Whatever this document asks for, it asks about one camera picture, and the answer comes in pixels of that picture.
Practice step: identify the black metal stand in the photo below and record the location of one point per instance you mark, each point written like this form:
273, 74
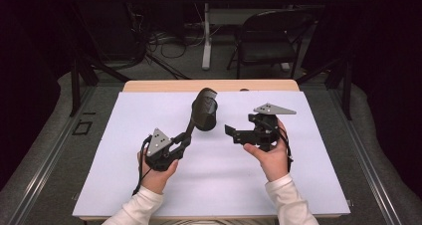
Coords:
75, 85
346, 92

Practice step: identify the metal floor rail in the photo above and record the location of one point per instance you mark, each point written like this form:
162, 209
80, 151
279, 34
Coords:
365, 158
49, 158

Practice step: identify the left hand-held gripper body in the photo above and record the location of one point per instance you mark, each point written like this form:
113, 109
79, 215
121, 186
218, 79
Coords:
162, 152

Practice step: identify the person's right hand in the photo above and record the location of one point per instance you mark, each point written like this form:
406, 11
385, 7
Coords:
275, 162

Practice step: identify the white table mat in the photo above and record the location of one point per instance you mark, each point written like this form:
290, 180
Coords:
215, 178

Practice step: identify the black spatula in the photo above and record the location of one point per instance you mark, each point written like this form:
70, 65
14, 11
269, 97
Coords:
207, 97

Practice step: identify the black folding chair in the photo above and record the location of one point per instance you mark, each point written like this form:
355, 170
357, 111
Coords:
268, 49

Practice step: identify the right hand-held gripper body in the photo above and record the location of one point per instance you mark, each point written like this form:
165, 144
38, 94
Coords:
262, 132

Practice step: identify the wooden table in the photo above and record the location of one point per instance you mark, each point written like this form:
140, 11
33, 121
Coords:
166, 85

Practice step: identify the person's left hand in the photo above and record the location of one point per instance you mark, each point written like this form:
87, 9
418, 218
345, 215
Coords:
156, 178

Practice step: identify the black mesh cup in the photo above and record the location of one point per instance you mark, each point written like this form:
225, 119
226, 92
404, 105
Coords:
207, 120

